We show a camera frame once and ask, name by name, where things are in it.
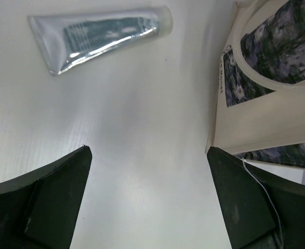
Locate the silver squeeze tube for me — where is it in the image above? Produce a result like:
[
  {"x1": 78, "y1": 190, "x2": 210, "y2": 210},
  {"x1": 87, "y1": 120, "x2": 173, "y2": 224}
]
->
[{"x1": 27, "y1": 6, "x2": 173, "y2": 76}]

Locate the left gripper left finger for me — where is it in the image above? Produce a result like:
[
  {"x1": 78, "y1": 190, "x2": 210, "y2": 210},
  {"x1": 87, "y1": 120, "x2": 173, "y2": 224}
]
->
[{"x1": 0, "y1": 146, "x2": 92, "y2": 248}]

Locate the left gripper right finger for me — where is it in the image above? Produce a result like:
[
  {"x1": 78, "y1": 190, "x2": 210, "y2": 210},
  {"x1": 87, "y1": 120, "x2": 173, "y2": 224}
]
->
[{"x1": 207, "y1": 147, "x2": 305, "y2": 248}]

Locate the cream canvas tote bag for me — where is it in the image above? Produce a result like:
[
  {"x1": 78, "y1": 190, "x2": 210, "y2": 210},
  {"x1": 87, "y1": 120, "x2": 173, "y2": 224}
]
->
[{"x1": 206, "y1": 1, "x2": 305, "y2": 169}]

